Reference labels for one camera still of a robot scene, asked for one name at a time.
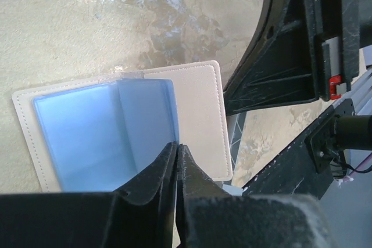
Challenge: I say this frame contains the grey truss piece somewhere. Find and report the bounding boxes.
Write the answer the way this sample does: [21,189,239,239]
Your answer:
[222,113,246,196]

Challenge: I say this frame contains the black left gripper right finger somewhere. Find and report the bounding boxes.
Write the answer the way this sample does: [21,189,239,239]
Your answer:
[176,145,337,247]

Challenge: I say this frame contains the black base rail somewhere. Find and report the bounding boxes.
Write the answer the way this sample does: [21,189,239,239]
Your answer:
[243,99,355,199]

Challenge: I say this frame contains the beige card holder wallet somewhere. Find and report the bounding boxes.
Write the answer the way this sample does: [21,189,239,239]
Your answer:
[12,60,233,192]

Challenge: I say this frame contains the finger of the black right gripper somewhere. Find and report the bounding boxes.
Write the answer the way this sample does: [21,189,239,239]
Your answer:
[224,0,319,116]

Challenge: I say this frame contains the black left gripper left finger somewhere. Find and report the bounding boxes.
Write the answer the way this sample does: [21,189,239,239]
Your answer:
[1,142,178,247]

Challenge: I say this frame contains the aluminium frame rail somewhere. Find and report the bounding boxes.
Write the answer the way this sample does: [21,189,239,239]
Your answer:
[350,67,371,116]

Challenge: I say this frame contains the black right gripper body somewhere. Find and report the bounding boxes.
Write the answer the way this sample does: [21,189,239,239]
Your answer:
[312,0,371,101]

